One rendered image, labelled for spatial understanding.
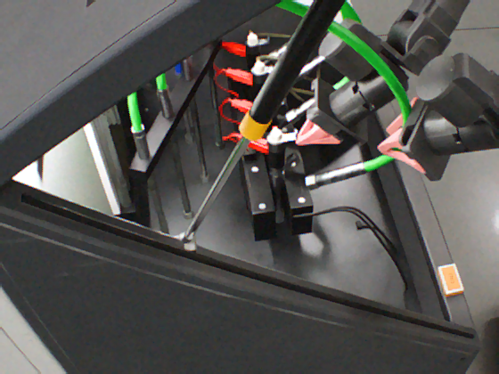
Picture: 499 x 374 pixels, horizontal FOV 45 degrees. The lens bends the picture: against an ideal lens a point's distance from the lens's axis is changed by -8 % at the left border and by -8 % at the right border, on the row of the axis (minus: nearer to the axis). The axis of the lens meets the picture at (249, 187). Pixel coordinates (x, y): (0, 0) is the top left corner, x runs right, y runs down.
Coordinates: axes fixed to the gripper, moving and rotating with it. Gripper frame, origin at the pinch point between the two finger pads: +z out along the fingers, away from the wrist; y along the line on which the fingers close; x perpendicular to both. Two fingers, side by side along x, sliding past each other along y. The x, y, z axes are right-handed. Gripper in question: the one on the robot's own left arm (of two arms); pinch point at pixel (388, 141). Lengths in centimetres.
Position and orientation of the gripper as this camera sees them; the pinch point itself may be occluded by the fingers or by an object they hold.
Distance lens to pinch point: 84.0
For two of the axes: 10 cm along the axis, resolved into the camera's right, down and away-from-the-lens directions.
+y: -4.8, 8.1, -3.4
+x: 7.1, 5.9, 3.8
